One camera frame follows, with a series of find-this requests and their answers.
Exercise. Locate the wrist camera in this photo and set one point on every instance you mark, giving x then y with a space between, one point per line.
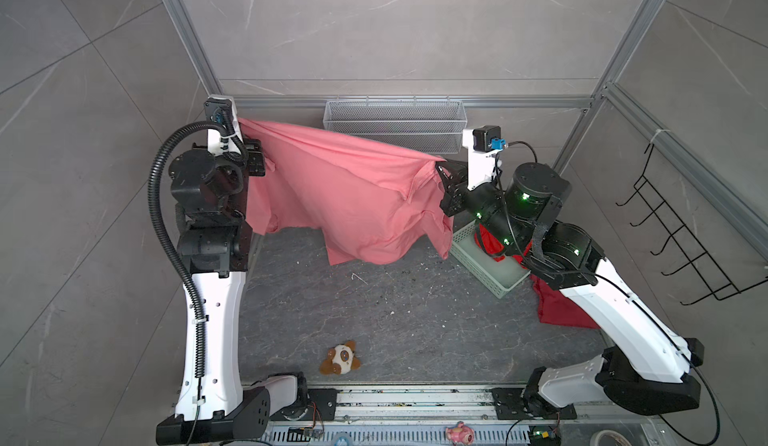
221 110
484 145

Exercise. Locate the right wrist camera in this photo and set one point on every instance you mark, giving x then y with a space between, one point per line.
484 145

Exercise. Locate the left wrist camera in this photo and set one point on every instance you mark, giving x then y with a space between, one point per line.
221 110

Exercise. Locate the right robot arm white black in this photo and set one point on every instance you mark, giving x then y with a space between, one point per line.
648 368

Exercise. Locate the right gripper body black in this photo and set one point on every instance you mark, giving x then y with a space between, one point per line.
457 203

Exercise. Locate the bright red t shirt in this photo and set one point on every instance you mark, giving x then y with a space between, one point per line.
492 247

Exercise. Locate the white wire mesh shelf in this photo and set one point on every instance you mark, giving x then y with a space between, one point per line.
430 126

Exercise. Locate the light green plastic basket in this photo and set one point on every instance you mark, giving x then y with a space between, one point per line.
499 278

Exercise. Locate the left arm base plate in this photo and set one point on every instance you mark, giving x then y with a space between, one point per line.
317 404

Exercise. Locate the brown white plush toy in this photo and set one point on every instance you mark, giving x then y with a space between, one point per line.
341 359

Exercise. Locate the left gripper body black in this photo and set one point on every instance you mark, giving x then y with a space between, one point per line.
251 170

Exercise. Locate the pink plush toy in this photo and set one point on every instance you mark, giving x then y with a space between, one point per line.
460 434

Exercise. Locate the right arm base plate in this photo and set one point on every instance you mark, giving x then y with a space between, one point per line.
519 403

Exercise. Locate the pink t shirt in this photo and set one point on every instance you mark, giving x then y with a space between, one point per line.
371 200

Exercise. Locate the black wire hook rack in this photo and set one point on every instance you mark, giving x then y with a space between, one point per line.
718 284

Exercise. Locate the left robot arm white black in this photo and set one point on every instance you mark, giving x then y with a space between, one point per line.
210 187

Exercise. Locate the dark red folded t shirt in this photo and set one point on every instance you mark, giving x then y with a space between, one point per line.
556 309

